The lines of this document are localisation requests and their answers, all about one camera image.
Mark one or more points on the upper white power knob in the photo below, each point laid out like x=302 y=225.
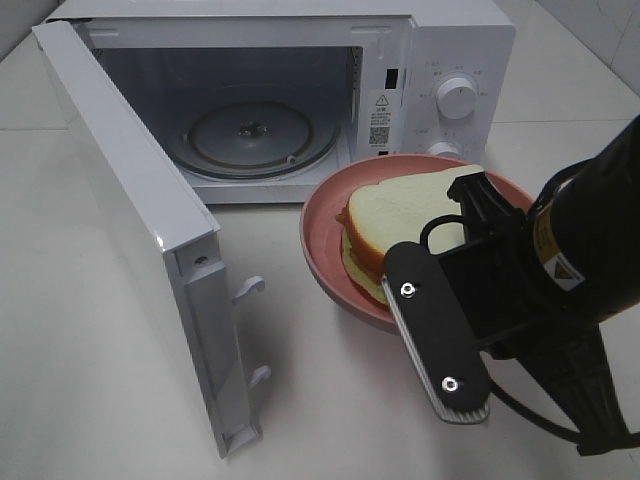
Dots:
x=456 y=97

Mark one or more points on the white microwave door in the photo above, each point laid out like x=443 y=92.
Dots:
x=166 y=235

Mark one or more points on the toast sandwich with filling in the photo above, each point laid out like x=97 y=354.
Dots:
x=378 y=216

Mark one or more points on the pink round plate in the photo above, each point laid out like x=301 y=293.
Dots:
x=320 y=231

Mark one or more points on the white microwave oven body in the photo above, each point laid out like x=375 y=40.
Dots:
x=375 y=64

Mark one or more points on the lower white timer knob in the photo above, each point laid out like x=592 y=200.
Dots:
x=444 y=149

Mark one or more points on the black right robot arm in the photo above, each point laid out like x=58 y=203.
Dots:
x=590 y=213

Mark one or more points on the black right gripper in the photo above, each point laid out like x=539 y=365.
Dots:
x=489 y=294

